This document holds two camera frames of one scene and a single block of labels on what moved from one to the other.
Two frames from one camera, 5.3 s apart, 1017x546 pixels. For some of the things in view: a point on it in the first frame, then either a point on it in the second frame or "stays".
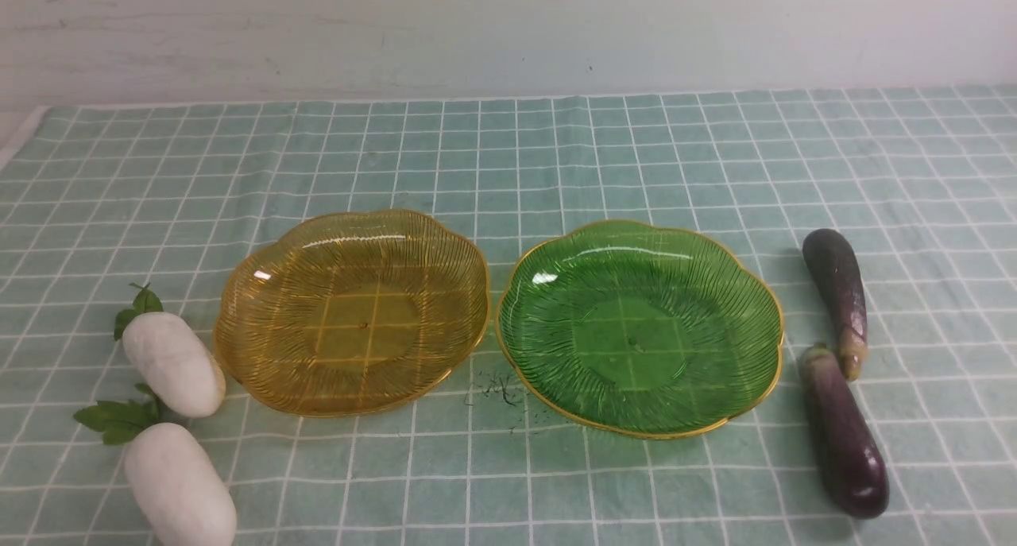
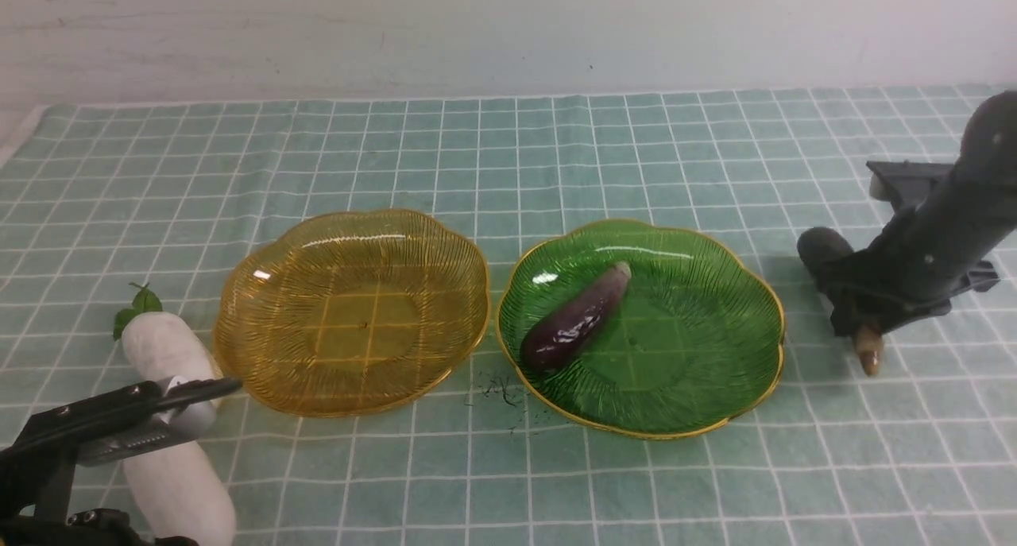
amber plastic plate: [350, 313] stays
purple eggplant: [851, 459] → [575, 319]
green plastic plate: [642, 328] stays
